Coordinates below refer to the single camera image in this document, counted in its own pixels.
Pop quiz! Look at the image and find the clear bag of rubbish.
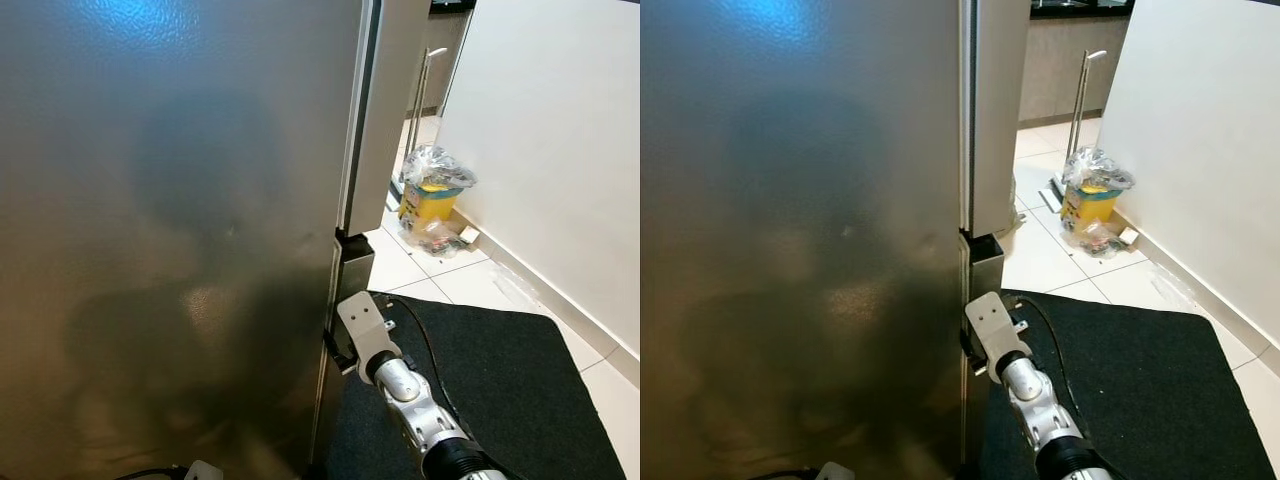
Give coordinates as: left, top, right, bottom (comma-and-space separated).
408, 217, 463, 258
1066, 218, 1123, 259

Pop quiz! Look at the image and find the yellow rubbish bin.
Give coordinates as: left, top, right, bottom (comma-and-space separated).
398, 178, 463, 227
1060, 180, 1121, 231

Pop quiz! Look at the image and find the clear plastic wrapper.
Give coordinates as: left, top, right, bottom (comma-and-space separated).
1148, 268, 1206, 313
488, 268, 546, 313

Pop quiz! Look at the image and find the clear plastic bin liner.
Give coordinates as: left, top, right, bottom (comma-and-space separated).
400, 145, 479, 198
1062, 145, 1136, 196

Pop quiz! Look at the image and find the grey kitchen cabinet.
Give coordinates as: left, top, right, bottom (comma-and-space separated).
1018, 0, 1136, 126
418, 0, 477, 116

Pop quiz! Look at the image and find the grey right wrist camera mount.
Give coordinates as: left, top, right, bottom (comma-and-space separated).
965, 292, 1032, 369
337, 292, 404, 369

